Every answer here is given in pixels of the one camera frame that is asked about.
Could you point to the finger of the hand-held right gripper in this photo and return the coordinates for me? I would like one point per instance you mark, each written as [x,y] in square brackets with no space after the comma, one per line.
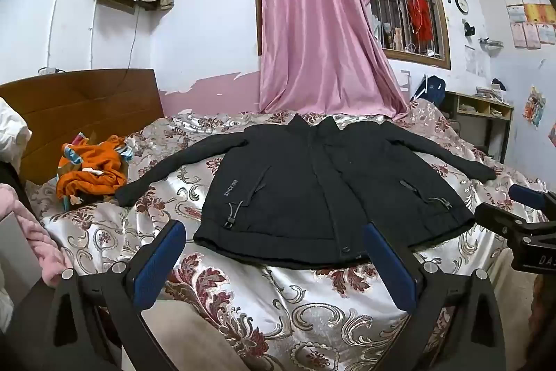
[526,196]
[499,219]

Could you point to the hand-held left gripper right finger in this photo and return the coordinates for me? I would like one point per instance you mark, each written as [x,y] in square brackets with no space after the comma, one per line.
[388,266]

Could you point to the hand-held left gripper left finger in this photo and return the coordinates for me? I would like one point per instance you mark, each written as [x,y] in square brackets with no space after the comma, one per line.
[158,264]

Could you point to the black padded jacket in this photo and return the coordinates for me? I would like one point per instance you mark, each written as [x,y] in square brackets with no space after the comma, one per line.
[304,188]

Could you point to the person's right forearm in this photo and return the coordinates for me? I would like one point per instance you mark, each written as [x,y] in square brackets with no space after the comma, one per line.
[543,319]

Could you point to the wooden desk shelf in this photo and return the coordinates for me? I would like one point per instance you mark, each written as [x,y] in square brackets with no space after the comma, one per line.
[478,110]

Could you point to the stack of papers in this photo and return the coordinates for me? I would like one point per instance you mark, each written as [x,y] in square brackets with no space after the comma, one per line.
[488,93]

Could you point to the orange crumpled clothing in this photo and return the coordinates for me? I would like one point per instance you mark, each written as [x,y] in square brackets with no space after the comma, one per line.
[93,175]

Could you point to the dark cap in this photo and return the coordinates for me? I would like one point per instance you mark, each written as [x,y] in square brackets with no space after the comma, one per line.
[499,84]

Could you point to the floral satin bedspread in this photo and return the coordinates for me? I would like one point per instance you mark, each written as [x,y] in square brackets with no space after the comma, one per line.
[269,310]

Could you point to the pink fluffy cloth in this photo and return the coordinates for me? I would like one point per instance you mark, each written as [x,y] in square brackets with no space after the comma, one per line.
[30,232]

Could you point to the blue backpack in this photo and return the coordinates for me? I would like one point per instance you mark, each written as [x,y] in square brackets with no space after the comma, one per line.
[432,88]

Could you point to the white chair back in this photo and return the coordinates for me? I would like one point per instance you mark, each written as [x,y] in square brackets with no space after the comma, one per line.
[405,82]

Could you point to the wooden headboard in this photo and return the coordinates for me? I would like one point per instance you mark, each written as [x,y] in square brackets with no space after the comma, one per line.
[87,106]

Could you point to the white pillow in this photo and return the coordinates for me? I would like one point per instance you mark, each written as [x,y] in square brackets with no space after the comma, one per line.
[13,132]

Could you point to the red hanging item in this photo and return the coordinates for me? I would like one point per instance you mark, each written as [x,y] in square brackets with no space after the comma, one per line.
[419,17]

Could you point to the white power strip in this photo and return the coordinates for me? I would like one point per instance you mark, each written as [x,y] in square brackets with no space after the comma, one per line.
[50,71]

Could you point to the pink curtain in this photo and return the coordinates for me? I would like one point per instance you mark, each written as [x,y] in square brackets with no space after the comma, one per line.
[312,27]

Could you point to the cartoon wall sticker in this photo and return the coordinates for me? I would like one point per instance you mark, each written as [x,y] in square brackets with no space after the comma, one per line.
[552,134]
[534,106]

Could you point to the metal wall rack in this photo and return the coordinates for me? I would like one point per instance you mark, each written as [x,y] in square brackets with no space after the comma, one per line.
[491,43]

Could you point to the group of wall certificates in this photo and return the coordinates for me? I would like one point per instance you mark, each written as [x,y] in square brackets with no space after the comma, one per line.
[530,19]

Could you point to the black wall-mounted item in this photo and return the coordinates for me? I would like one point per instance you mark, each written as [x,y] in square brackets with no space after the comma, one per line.
[467,28]

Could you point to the round wall clock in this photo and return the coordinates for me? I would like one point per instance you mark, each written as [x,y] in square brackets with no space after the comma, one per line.
[462,4]

